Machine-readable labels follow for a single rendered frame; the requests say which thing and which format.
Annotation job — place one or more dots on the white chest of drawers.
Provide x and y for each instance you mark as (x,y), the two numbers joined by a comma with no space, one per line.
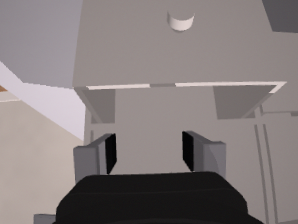
(252,118)

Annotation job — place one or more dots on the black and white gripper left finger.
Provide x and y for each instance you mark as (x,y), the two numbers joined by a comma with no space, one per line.
(97,158)

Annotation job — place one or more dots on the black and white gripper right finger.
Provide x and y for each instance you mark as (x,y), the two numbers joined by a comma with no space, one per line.
(201,154)

